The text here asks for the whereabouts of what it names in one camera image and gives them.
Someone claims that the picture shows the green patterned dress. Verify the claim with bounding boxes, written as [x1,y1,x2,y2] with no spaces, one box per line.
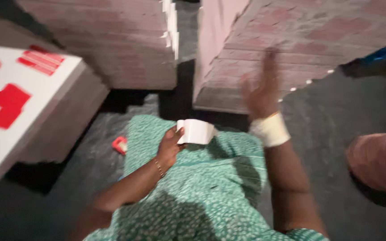
[83,115,330,241]

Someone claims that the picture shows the cream wrist band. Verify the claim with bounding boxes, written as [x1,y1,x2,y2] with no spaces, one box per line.
[249,112,291,148]

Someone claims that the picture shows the white carton with red print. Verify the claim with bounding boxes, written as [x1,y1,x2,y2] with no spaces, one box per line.
[0,44,110,189]

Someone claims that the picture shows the tall stack of flat cardboard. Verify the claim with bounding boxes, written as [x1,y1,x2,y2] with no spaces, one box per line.
[15,0,180,90]

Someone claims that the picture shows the white tape roll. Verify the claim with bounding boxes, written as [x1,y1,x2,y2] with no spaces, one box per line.
[176,119,218,145]

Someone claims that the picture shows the person's left hand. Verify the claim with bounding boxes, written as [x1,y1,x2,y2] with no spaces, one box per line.
[155,126,186,170]

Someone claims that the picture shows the gold bracelet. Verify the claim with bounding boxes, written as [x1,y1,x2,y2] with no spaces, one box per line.
[152,158,165,179]

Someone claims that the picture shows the person's right hand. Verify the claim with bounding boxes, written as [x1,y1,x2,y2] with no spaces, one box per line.
[241,47,280,120]

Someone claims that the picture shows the wide stack of flat cardboard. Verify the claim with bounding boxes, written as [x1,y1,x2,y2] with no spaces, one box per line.
[192,0,386,114]

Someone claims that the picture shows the red tape dispenser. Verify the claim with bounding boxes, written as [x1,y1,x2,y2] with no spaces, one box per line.
[111,136,128,155]

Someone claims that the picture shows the brown sack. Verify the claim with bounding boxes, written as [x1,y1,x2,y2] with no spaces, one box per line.
[345,131,386,196]

